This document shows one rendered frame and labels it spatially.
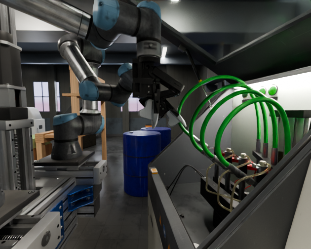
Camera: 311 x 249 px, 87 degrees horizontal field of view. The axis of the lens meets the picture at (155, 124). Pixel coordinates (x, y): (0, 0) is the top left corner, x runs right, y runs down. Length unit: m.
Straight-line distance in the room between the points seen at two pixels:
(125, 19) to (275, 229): 0.61
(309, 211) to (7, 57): 0.97
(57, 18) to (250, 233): 0.72
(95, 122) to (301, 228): 0.92
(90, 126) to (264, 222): 0.86
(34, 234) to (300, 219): 0.60
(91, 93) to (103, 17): 0.28
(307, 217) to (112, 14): 0.63
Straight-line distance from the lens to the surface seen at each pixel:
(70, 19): 0.60
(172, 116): 0.65
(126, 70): 0.71
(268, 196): 0.45
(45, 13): 0.61
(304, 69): 0.82
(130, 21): 0.51
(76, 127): 0.97
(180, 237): 0.54
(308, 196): 0.49
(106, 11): 0.49
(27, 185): 0.91
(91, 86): 0.67
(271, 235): 0.50
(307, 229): 0.50
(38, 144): 3.28
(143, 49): 0.52
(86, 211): 1.04
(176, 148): 1.02
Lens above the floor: 1.29
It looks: 5 degrees down
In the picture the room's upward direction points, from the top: straight up
